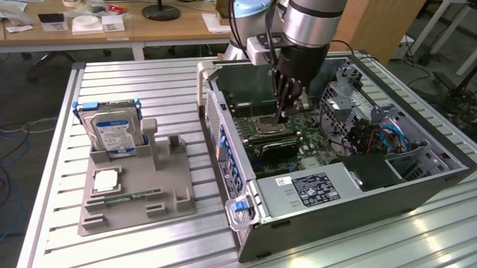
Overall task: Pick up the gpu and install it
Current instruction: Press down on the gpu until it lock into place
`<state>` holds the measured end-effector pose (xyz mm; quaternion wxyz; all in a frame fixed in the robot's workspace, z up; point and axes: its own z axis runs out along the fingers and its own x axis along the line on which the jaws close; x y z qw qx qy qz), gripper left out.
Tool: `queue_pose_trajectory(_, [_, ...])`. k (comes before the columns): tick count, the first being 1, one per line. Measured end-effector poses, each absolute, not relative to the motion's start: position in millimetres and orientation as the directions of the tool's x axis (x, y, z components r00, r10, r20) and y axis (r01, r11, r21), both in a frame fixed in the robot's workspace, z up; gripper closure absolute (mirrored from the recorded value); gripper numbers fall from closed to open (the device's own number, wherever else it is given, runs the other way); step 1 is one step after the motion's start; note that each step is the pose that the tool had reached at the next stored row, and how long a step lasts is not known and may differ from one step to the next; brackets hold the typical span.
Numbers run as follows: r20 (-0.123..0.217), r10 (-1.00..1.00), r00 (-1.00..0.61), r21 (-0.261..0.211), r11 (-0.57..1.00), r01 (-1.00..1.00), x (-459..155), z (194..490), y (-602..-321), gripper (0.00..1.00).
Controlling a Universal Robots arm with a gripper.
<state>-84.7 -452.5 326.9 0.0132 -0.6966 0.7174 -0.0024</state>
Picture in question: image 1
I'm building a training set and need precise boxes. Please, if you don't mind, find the grey parts rack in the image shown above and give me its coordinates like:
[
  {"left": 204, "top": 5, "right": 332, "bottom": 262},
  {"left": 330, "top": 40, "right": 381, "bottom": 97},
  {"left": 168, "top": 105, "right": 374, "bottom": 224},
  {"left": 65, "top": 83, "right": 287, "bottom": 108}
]
[{"left": 76, "top": 117, "right": 198, "bottom": 238}]

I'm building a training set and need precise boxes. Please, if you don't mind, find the Nvidia graphics card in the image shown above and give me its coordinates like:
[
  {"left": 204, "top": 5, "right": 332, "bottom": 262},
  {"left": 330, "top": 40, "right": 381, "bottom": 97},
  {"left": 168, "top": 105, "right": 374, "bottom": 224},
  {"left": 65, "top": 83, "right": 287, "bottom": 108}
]
[{"left": 258, "top": 136, "right": 300, "bottom": 161}]

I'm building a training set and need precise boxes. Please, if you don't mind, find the black cable behind case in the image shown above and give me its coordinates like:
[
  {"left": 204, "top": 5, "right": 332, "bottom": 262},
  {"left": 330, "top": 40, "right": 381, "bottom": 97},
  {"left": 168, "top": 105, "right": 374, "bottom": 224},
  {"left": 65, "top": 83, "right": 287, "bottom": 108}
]
[{"left": 330, "top": 40, "right": 375, "bottom": 61}]

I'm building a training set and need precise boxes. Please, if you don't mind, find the silver CPU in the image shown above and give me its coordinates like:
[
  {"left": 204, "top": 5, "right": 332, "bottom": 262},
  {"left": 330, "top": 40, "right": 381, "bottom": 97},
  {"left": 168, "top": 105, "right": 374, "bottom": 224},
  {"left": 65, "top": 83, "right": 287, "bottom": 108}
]
[{"left": 92, "top": 171, "right": 119, "bottom": 191}]

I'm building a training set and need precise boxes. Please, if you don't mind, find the green Dell motherboard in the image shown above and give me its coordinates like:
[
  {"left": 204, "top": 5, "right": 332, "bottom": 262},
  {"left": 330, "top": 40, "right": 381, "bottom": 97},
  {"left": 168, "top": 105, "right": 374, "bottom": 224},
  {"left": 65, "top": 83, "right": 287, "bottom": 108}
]
[{"left": 227, "top": 97, "right": 343, "bottom": 176}]

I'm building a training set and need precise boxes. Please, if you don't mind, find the green RAM stick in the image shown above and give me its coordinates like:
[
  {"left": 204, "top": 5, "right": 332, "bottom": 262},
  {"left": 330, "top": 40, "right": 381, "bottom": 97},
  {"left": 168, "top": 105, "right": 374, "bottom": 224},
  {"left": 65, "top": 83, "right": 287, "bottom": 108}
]
[{"left": 104, "top": 192, "right": 149, "bottom": 202}]

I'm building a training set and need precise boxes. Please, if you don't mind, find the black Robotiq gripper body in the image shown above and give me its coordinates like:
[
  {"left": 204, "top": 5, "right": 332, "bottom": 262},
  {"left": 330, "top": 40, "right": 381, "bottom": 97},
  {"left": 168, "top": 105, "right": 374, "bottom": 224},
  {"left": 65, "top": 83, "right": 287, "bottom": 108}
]
[{"left": 274, "top": 44, "right": 330, "bottom": 85}]

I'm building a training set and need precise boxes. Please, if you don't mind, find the hard disk with blue carrier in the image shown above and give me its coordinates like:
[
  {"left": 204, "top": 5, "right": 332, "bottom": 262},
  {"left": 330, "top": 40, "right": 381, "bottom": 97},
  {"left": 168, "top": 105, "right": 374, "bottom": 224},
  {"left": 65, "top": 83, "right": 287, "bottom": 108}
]
[{"left": 69, "top": 98, "right": 144, "bottom": 160}]

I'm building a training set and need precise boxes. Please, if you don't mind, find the CPU socket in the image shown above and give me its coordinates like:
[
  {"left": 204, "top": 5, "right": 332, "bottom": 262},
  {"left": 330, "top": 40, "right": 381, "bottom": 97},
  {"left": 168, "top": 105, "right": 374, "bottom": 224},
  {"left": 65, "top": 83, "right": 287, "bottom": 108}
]
[{"left": 251, "top": 114, "right": 286, "bottom": 137}]

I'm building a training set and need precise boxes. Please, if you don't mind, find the grey power supply unit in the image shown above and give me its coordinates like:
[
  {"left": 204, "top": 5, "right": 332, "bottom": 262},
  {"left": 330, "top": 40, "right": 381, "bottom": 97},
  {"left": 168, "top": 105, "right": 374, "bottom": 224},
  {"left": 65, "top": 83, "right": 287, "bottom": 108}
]
[{"left": 255, "top": 163, "right": 365, "bottom": 218}]

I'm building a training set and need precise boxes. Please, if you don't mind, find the small white labelled box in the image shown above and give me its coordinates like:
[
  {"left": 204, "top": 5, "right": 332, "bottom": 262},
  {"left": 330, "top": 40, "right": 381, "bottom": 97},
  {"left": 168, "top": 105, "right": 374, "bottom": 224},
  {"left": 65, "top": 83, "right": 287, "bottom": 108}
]
[{"left": 100, "top": 15, "right": 124, "bottom": 32}]

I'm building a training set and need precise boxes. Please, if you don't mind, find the blue wire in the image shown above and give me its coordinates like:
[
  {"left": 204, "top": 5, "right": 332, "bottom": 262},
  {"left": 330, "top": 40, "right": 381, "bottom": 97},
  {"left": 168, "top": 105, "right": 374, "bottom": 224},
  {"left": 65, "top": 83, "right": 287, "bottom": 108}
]
[{"left": 375, "top": 125, "right": 410, "bottom": 151}]

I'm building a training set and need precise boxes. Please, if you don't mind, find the black round lamp base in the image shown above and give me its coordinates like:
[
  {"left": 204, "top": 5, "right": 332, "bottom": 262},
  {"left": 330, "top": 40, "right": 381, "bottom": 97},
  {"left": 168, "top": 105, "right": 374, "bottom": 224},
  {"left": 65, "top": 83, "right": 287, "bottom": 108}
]
[{"left": 140, "top": 0, "right": 181, "bottom": 21}]

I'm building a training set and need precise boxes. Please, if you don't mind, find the black office chair base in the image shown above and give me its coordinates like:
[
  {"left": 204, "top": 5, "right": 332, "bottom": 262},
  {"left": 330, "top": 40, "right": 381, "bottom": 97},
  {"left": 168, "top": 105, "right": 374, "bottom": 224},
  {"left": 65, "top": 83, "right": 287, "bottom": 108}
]
[{"left": 21, "top": 51, "right": 75, "bottom": 83}]

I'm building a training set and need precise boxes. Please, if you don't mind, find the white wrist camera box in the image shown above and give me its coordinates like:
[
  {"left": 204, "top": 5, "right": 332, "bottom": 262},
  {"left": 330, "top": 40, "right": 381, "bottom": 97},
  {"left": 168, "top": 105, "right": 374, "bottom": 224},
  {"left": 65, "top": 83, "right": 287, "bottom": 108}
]
[{"left": 246, "top": 32, "right": 295, "bottom": 66}]

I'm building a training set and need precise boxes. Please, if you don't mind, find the silver disk bay cage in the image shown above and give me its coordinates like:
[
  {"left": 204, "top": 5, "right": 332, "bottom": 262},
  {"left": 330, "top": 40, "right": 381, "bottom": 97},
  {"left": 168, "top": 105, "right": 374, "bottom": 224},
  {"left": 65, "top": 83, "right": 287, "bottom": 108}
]
[{"left": 319, "top": 66, "right": 373, "bottom": 123}]

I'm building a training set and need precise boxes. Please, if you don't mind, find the wooden desk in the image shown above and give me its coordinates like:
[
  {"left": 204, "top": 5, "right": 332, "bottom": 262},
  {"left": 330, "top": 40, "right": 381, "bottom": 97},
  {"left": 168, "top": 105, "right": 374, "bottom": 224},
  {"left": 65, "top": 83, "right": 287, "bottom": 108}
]
[{"left": 0, "top": 0, "right": 336, "bottom": 54}]

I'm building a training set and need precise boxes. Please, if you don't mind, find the white booklet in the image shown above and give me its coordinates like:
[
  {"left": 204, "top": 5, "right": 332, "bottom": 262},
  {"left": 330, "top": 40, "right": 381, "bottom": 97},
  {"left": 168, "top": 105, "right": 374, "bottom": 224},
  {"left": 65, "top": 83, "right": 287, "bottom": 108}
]
[{"left": 202, "top": 12, "right": 232, "bottom": 34}]

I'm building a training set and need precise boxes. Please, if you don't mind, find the open dark grey PC case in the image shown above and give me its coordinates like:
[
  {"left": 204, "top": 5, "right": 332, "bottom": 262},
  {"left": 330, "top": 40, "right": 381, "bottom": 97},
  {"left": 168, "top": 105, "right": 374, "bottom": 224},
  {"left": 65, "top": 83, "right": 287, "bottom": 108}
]
[{"left": 196, "top": 52, "right": 469, "bottom": 263}]

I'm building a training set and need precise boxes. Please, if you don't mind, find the white desk frame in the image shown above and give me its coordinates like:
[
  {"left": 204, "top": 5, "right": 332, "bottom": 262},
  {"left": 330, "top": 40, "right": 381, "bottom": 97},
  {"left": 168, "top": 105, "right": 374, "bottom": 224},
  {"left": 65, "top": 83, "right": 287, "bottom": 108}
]
[{"left": 407, "top": 0, "right": 477, "bottom": 76}]

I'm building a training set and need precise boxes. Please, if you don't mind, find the black installed RAM stick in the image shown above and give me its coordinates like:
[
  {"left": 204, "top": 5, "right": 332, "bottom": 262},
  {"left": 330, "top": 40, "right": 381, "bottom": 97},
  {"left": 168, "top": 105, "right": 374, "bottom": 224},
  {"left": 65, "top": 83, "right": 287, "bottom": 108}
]
[{"left": 247, "top": 134, "right": 302, "bottom": 146}]

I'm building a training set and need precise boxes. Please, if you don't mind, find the black and white box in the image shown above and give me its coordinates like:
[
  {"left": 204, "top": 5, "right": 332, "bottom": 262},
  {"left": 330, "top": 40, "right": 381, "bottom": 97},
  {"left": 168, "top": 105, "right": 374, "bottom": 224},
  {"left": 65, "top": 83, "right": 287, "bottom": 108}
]
[{"left": 37, "top": 13, "right": 68, "bottom": 32}]

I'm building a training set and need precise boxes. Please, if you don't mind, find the white floor cable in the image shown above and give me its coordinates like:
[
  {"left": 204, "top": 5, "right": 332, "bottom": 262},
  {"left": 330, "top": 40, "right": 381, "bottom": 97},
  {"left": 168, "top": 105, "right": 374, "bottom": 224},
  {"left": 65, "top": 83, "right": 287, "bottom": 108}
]
[{"left": 0, "top": 117, "right": 59, "bottom": 133}]

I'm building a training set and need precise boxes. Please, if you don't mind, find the wooden cabinet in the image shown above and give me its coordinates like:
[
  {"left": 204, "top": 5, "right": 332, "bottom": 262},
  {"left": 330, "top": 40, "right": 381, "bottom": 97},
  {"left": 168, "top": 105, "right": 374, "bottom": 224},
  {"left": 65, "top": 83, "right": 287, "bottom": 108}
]
[{"left": 330, "top": 0, "right": 427, "bottom": 65}]

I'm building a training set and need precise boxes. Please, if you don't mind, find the white box with tape roll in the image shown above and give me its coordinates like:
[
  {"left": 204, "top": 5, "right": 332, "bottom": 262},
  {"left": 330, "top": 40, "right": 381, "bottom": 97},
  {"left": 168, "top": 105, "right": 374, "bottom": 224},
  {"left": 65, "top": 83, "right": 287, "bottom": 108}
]
[{"left": 71, "top": 15, "right": 104, "bottom": 36}]

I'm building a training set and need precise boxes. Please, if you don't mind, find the blue floor cable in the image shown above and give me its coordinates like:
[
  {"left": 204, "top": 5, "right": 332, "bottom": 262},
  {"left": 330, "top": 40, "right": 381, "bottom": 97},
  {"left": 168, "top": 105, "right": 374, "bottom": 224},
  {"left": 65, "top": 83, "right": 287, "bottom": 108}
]
[{"left": 0, "top": 133, "right": 29, "bottom": 238}]

